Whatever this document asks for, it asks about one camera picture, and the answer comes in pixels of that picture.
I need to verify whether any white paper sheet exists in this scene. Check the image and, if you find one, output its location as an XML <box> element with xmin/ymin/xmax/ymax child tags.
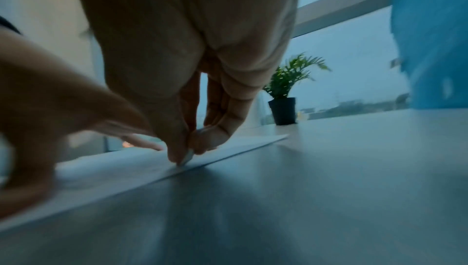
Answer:
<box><xmin>0</xmin><ymin>133</ymin><xmax>290</xmax><ymax>234</ymax></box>

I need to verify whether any blue patterned cushion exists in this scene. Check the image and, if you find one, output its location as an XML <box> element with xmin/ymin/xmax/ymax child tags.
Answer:
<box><xmin>389</xmin><ymin>0</ymin><xmax>468</xmax><ymax>110</ymax></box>

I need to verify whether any person's left hand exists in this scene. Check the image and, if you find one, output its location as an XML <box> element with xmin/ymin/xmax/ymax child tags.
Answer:
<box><xmin>0</xmin><ymin>30</ymin><xmax>165</xmax><ymax>220</ymax></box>

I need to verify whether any person's right hand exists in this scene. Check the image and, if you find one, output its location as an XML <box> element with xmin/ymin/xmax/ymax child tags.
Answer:
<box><xmin>71</xmin><ymin>0</ymin><xmax>306</xmax><ymax>167</ymax></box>

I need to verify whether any green potted fern black pot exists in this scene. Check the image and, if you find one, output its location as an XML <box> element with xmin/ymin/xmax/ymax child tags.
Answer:
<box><xmin>263</xmin><ymin>53</ymin><xmax>332</xmax><ymax>126</ymax></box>

